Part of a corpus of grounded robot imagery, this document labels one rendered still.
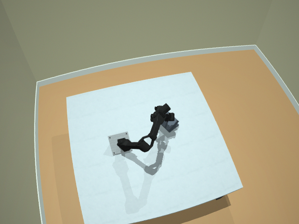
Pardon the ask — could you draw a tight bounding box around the grey sloped panel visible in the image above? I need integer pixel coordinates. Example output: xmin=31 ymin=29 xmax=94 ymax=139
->
xmin=161 ymin=118 xmax=179 ymax=133

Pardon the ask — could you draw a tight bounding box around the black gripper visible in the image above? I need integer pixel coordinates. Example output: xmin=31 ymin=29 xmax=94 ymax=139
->
xmin=150 ymin=112 xmax=175 ymax=122

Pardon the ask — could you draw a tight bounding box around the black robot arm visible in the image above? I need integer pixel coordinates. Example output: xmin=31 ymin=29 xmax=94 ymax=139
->
xmin=117 ymin=103 xmax=171 ymax=152

